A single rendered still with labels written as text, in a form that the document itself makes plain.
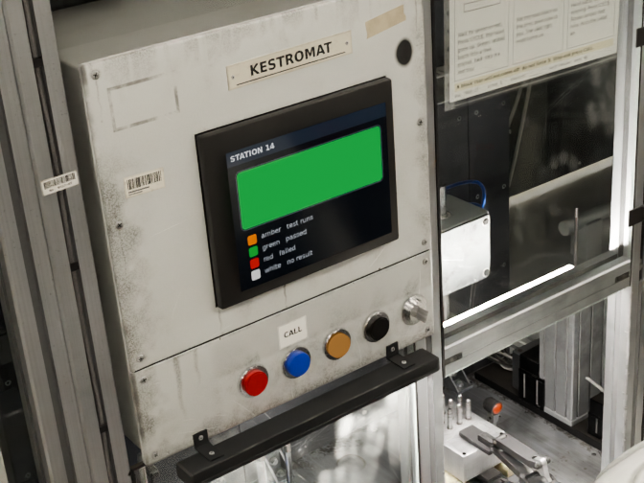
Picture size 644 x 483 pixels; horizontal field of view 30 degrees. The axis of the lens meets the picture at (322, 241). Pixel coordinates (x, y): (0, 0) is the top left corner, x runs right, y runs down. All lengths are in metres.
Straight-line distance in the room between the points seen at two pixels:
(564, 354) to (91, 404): 1.02
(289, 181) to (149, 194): 0.16
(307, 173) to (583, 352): 0.92
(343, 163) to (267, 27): 0.18
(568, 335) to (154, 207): 1.01
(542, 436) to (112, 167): 1.17
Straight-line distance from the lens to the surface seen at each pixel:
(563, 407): 2.15
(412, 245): 1.46
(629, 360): 1.90
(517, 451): 1.85
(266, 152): 1.26
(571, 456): 2.11
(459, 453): 1.91
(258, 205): 1.27
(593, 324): 2.09
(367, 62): 1.34
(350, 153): 1.33
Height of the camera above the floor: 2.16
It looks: 26 degrees down
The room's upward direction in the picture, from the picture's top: 4 degrees counter-clockwise
